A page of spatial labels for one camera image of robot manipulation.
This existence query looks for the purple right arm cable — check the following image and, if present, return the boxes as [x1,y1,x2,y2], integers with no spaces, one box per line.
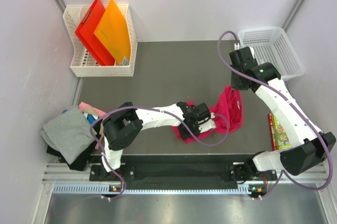
[217,30,334,199]

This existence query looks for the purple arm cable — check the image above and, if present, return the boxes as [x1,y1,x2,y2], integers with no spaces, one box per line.
[89,106,229,200]
[217,30,334,199]

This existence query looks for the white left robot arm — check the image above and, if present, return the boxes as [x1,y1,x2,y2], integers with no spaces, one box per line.
[101,102,216,180]

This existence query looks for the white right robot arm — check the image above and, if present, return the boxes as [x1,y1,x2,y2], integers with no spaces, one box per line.
[229,47,336,180]

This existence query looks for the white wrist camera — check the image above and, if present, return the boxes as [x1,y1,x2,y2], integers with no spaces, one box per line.
[198,113,216,133]
[234,42,255,57]

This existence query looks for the green treehouse book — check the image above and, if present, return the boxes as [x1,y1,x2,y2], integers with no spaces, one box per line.
[268,113,291,150]

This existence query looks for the brown folded cloth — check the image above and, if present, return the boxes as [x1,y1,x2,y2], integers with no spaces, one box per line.
[99,123,104,136]

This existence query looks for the grey folded t shirt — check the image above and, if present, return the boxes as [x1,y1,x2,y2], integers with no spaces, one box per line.
[40,106,94,165]

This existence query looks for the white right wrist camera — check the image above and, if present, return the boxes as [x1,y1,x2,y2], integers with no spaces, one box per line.
[234,42,255,57]

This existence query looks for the white plastic mesh basket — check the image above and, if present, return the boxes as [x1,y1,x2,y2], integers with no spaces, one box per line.
[238,26,304,81]

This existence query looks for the orange plastic folder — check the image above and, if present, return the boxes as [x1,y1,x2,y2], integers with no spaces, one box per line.
[94,0,131,66]

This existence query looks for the pink red t shirt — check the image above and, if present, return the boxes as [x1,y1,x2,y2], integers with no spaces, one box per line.
[171,85,244,145]

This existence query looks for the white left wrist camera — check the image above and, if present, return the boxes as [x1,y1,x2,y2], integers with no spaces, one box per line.
[198,113,216,133]

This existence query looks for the red plastic folder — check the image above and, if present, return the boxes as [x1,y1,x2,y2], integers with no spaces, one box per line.
[75,0,115,66]

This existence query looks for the aluminium front rail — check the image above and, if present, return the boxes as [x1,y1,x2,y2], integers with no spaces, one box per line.
[42,161,330,195]

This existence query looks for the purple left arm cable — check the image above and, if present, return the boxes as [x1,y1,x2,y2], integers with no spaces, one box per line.
[89,106,229,200]

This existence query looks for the white file organizer rack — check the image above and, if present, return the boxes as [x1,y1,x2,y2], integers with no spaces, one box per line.
[63,4,137,77]

